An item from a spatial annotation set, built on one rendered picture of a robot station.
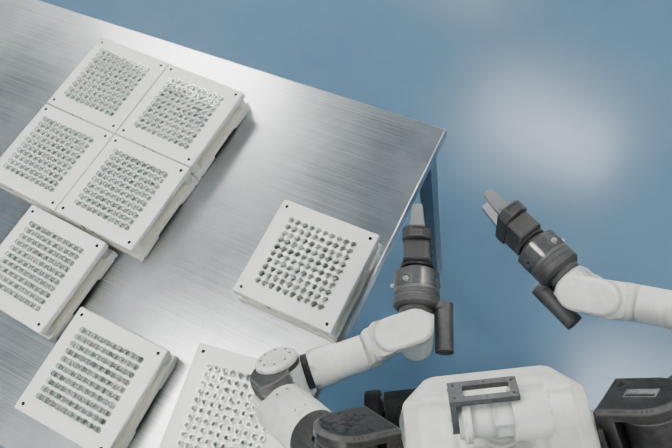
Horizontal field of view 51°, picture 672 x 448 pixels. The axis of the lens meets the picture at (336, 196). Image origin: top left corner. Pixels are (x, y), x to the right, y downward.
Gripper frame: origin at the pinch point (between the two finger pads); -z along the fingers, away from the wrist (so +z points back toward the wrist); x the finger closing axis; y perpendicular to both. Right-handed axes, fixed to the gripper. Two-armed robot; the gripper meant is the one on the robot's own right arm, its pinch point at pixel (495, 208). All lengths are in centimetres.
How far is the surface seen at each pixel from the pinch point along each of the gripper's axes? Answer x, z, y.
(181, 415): 11, -10, -74
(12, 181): 11, -87, -81
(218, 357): 11, -15, -62
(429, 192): 43, -31, 7
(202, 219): 18, -50, -48
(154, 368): 11, -22, -74
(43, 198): 11, -77, -76
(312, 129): 18, -53, -12
